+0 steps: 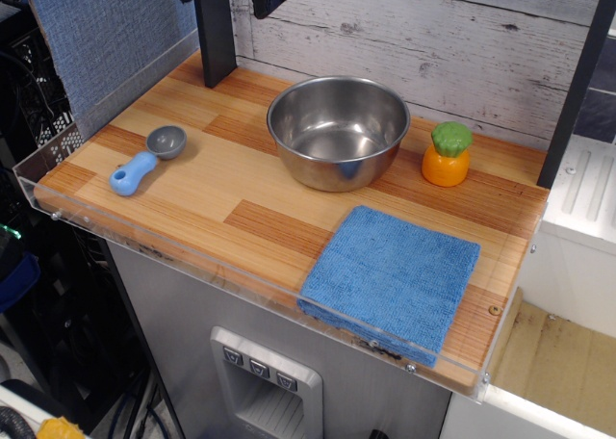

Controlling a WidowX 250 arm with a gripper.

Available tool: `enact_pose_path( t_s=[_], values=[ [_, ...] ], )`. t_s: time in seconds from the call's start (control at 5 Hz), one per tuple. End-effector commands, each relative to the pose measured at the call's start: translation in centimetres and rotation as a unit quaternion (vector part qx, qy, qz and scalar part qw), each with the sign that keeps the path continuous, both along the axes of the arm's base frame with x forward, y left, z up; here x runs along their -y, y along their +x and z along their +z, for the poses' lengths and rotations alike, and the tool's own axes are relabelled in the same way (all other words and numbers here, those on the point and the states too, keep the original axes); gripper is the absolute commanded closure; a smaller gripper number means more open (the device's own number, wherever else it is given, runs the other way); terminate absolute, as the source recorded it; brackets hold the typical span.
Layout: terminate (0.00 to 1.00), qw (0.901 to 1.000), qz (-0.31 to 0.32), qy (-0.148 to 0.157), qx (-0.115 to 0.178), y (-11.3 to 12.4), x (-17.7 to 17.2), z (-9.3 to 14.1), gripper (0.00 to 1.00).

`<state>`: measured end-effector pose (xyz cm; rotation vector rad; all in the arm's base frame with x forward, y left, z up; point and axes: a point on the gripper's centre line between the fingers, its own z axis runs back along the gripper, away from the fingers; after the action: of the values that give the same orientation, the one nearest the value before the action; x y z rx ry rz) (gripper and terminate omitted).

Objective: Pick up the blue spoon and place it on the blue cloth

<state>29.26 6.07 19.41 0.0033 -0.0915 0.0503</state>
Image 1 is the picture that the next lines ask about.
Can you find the orange toy carrot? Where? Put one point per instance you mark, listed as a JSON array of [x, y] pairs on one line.
[[446, 162]]

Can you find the white toy sink unit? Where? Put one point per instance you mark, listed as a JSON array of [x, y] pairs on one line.
[[555, 362]]

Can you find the blue fabric panel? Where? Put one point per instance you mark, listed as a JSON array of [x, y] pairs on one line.
[[108, 53]]

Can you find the stainless steel bowl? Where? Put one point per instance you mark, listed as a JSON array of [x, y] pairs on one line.
[[338, 133]]

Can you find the blue handled grey spoon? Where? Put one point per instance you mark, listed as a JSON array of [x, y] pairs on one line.
[[163, 143]]

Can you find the blue folded cloth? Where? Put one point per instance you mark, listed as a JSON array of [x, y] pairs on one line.
[[390, 282]]

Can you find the black right post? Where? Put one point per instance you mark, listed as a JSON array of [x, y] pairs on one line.
[[588, 60]]

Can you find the grey ice dispenser panel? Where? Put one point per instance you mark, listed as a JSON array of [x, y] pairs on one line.
[[267, 394]]

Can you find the silver toy fridge cabinet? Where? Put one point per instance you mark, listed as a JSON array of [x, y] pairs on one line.
[[176, 313]]

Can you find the black vertical post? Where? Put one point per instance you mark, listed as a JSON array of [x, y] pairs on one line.
[[216, 40]]

